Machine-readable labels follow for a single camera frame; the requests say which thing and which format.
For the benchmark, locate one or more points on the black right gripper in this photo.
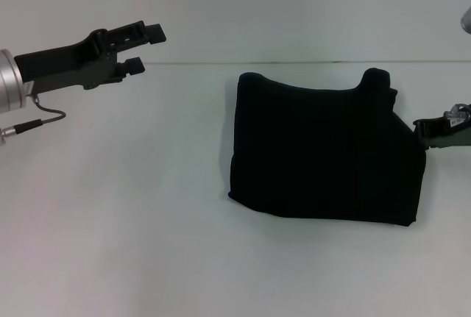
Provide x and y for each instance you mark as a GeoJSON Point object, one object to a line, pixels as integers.
{"type": "Point", "coordinates": [445, 135]}

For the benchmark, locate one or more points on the black t-shirt with FREE print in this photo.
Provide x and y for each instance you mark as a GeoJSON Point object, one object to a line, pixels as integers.
{"type": "Point", "coordinates": [320, 155]}

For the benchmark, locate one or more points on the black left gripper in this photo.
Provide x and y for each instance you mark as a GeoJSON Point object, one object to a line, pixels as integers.
{"type": "Point", "coordinates": [66, 67]}

